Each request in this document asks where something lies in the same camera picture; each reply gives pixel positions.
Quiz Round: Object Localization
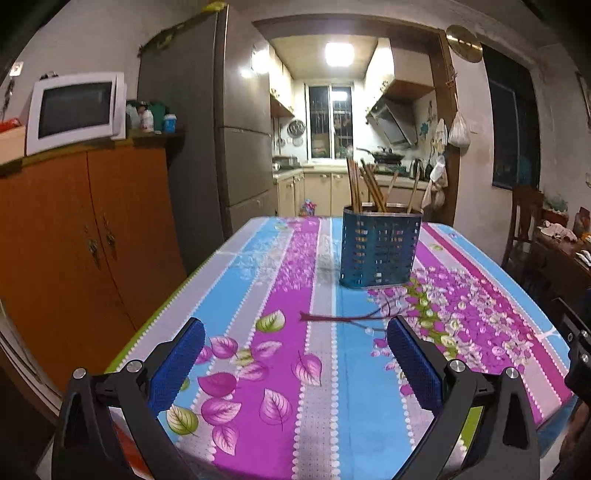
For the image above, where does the white microwave oven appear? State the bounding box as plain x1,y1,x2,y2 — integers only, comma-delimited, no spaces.
25,72,127,156

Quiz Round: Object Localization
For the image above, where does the white bottle on cabinet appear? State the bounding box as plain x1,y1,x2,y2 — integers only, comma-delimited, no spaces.
139,108,154,132

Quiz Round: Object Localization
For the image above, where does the orange wooden cabinet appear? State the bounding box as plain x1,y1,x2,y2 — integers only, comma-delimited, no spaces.
1,137,186,392

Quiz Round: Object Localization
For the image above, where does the blue cup on cabinet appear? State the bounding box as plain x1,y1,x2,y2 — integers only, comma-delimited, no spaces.
162,114,177,134

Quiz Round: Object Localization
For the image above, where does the dark wooden chair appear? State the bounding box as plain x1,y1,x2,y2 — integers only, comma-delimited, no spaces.
501,185,544,280

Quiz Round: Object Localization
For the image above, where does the white hanging plastic bag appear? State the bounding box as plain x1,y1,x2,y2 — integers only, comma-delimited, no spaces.
448,111,471,149

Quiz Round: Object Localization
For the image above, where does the grey refrigerator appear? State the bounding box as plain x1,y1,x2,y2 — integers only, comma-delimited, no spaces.
137,4,274,272

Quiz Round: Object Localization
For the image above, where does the steel range hood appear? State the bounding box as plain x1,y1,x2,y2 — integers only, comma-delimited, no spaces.
367,97,418,147

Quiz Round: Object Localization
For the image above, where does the dark window with curtain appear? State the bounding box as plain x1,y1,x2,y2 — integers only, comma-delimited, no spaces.
483,46,541,190

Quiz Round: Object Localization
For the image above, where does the dark wooden side table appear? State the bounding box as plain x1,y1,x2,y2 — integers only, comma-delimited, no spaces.
530,230,590,316

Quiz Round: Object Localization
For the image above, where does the kitchen window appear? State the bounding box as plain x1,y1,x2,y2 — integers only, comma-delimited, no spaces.
307,85,353,160

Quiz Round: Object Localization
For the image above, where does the round brass wall plate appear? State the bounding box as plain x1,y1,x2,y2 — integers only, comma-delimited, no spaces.
446,25,483,63

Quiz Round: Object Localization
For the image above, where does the chopsticks bundle in holder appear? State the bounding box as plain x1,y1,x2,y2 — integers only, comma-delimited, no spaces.
342,159,424,215

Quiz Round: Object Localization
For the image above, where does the floral purple blue tablecloth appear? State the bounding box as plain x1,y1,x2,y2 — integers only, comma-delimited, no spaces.
112,217,572,479

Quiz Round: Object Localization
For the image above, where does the blue perforated utensil holder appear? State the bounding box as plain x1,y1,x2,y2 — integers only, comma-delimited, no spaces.
339,203,423,289

